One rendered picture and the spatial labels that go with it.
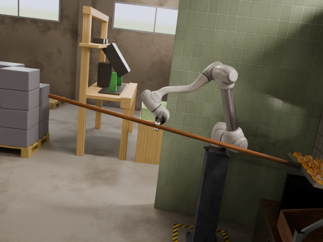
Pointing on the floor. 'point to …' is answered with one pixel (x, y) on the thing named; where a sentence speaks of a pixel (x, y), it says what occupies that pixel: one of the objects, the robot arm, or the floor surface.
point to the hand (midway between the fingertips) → (156, 126)
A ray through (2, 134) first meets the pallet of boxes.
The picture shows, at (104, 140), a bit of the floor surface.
